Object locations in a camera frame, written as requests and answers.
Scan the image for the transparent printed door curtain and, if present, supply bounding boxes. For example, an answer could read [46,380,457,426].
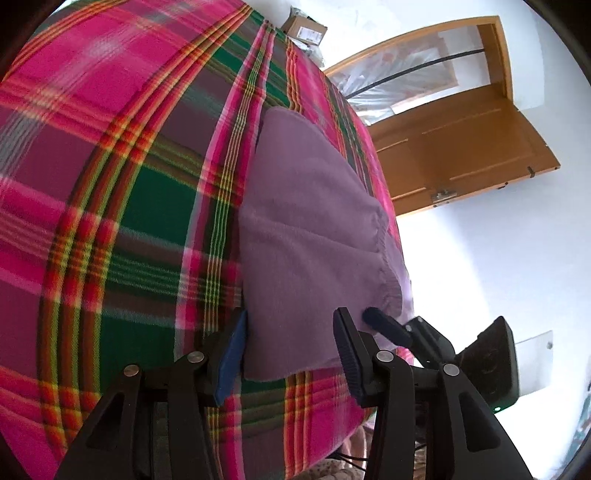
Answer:
[330,25,485,125]

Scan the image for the white wall plate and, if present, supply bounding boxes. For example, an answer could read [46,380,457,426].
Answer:
[517,330,554,395]

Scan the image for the brown cardboard box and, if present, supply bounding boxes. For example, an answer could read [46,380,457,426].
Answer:
[283,11,328,44]

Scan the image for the plaid bed sheet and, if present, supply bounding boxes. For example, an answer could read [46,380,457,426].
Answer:
[0,0,407,480]

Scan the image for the purple fleece sweater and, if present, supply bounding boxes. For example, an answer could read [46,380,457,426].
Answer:
[239,107,414,381]

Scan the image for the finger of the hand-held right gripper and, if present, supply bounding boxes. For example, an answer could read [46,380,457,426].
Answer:
[405,316,459,370]
[362,307,413,349]

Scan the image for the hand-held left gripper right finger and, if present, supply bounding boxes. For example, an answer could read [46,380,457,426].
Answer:
[333,307,532,480]

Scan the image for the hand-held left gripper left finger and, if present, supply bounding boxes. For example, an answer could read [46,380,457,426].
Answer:
[54,310,250,480]

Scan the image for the wooden door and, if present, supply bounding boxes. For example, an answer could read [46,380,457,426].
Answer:
[367,85,561,217]

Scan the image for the plastic mailer bags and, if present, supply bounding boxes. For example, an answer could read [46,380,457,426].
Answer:
[300,39,326,65]

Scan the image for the wooden door frame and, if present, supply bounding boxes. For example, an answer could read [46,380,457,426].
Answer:
[323,16,515,102]

